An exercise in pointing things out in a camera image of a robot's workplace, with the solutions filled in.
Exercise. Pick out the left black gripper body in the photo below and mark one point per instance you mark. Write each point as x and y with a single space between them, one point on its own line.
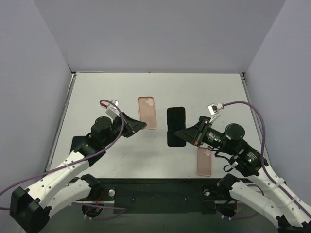
127 124

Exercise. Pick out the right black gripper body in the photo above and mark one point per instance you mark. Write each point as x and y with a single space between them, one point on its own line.
200 132

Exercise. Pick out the pink phone case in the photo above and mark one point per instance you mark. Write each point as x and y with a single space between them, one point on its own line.
204 162

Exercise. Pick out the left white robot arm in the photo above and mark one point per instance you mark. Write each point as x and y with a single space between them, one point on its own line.
33 206

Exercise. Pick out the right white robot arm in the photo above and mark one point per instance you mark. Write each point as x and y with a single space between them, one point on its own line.
277 203

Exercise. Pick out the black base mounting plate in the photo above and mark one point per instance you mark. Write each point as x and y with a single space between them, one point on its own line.
164 196

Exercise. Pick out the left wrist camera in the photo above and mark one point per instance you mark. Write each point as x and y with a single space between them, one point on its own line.
111 110

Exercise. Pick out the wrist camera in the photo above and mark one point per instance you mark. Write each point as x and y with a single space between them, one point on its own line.
214 111
111 110

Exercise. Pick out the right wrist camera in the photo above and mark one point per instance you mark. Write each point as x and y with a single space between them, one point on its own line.
214 111

